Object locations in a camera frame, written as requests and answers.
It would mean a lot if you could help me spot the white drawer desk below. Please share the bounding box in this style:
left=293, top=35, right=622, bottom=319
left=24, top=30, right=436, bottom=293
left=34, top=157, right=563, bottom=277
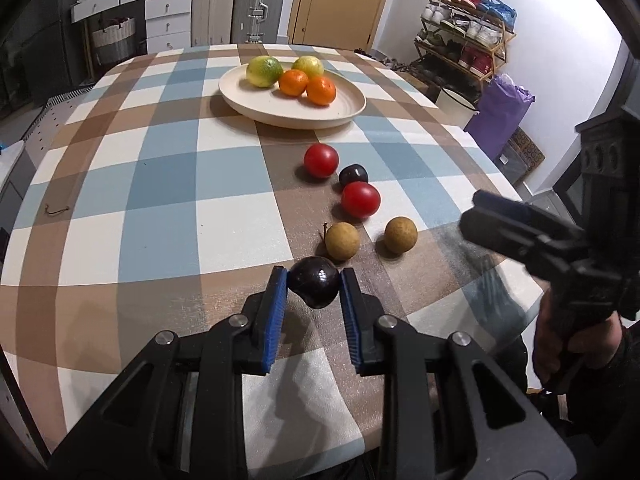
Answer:
left=70, top=0, right=192, bottom=54

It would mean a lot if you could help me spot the green-yellow lime fruit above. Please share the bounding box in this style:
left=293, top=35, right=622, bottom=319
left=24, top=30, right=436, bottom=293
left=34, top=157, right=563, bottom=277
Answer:
left=246, top=55, right=283, bottom=89

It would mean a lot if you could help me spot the brown longan fruit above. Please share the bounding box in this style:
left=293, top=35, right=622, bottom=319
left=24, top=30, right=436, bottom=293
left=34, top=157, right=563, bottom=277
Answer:
left=384, top=217, right=419, bottom=255

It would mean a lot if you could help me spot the small orange mandarin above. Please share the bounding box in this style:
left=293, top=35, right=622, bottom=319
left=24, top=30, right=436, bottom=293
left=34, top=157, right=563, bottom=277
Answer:
left=278, top=70, right=309, bottom=98

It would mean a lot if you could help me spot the red tomato far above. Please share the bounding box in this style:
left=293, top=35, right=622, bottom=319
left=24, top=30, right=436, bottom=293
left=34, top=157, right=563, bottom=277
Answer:
left=303, top=143, right=340, bottom=179

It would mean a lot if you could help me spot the brown longan with stem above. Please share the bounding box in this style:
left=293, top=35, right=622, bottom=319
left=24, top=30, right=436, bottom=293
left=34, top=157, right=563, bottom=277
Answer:
left=323, top=222, right=360, bottom=261

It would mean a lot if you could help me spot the dark plum on table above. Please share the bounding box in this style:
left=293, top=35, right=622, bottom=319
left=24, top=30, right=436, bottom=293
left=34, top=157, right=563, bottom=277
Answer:
left=338, top=164, right=369, bottom=188

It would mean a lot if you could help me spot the wooden yellow door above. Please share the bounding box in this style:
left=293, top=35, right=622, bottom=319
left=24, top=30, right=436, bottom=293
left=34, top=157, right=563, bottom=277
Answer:
left=288, top=0, right=386, bottom=50

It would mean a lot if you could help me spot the dark purple plum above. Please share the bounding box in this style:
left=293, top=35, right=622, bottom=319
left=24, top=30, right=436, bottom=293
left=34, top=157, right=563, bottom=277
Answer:
left=286, top=256, right=340, bottom=309

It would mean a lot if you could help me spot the cream round plate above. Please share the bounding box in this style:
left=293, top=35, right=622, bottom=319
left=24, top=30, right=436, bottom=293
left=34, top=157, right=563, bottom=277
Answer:
left=219, top=64, right=367, bottom=130

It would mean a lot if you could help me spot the yellow-green guava fruit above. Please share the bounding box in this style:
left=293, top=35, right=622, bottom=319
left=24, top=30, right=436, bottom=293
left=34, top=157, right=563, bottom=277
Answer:
left=292, top=55, right=324, bottom=79

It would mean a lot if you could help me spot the large orange mandarin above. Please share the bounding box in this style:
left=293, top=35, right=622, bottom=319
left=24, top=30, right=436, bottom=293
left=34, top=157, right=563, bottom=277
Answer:
left=306, top=76, right=336, bottom=106

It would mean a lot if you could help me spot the plaid checkered tablecloth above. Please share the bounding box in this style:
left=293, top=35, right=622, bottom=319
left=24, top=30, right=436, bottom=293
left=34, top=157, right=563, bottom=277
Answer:
left=1, top=44, right=541, bottom=448

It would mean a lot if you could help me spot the silver hard suitcase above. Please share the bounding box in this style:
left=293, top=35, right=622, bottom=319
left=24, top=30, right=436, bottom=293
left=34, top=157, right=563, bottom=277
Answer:
left=231, top=0, right=284, bottom=44

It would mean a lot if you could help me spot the wooden shoe rack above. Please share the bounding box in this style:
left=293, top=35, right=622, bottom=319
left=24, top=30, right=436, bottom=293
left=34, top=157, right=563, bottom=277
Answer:
left=413, top=0, right=518, bottom=90

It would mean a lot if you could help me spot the red tomato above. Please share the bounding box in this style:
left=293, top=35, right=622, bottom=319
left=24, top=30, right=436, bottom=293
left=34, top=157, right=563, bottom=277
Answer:
left=341, top=181, right=381, bottom=219
left=303, top=143, right=340, bottom=179

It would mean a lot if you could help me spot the purple bag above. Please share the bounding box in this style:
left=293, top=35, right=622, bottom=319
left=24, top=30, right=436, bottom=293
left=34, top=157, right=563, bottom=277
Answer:
left=464, top=74, right=536, bottom=159

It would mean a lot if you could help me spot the beige hard suitcase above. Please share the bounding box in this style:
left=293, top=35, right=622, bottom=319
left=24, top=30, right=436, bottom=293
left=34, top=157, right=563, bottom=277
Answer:
left=191, top=0, right=234, bottom=47

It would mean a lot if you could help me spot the person's right hand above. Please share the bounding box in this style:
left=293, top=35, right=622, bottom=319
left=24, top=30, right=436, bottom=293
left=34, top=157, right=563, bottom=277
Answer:
left=533, top=288, right=624, bottom=394

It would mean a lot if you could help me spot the woven laundry basket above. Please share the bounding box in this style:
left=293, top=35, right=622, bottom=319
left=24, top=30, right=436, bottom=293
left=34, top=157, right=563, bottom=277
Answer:
left=91, top=18, right=137, bottom=66

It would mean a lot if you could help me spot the red tomato near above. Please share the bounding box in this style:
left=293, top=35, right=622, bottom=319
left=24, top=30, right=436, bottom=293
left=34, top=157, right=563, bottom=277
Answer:
left=341, top=181, right=381, bottom=219

